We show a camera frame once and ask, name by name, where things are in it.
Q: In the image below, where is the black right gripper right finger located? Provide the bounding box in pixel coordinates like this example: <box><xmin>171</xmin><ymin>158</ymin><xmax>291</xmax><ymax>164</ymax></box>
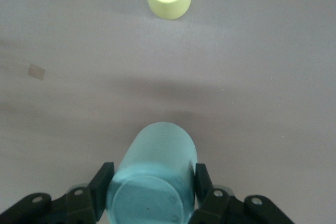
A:
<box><xmin>188</xmin><ymin>163</ymin><xmax>294</xmax><ymax>224</ymax></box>

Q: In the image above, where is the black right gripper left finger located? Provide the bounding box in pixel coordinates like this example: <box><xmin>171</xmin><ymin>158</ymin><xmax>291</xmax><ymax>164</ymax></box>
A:
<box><xmin>0</xmin><ymin>162</ymin><xmax>115</xmax><ymax>224</ymax></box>

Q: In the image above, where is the pale green plastic cup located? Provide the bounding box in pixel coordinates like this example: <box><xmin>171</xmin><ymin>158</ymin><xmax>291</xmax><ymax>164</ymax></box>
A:
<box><xmin>105</xmin><ymin>121</ymin><xmax>198</xmax><ymax>224</ymax></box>

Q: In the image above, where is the small brown tape square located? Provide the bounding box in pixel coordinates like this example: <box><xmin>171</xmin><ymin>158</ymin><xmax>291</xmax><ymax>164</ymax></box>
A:
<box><xmin>27</xmin><ymin>63</ymin><xmax>46</xmax><ymax>81</ymax></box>

